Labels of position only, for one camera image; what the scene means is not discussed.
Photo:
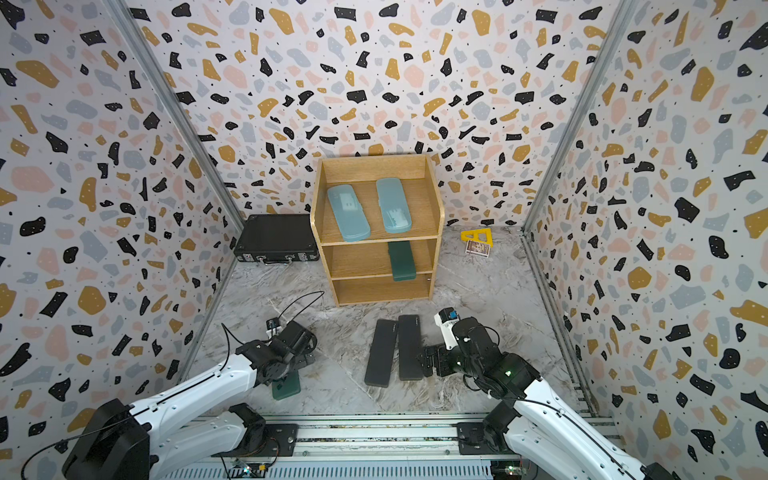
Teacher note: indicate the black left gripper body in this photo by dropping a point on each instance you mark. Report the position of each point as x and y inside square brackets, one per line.
[301, 362]

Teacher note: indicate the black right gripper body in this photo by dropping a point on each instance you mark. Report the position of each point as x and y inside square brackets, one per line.
[449, 362]

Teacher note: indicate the dark green pencil case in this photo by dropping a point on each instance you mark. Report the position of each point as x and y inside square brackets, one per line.
[402, 261]
[286, 387]

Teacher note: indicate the black pencil case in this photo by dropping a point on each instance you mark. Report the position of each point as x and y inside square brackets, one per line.
[409, 348]
[381, 354]

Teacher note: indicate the light blue pencil case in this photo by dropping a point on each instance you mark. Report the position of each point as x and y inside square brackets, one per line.
[394, 208]
[348, 213]

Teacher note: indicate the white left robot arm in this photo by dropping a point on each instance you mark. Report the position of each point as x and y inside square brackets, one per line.
[199, 418]

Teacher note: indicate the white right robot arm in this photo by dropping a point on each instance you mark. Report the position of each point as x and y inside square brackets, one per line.
[531, 419]

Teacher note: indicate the wooden three-tier shelf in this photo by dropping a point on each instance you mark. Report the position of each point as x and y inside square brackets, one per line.
[361, 272]

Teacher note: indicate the small photo card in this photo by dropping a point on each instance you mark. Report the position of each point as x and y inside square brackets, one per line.
[478, 248]

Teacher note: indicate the black briefcase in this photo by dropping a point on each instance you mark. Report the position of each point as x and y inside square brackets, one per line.
[277, 239]

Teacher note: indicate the yellow triangle ruler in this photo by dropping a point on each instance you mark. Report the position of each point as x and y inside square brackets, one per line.
[482, 236]

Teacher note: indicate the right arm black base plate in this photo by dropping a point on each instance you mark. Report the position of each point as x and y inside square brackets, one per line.
[480, 438]

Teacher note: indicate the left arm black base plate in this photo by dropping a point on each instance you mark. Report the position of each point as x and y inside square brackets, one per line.
[273, 440]

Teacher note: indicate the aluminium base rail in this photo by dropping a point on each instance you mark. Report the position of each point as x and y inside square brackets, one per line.
[335, 437]

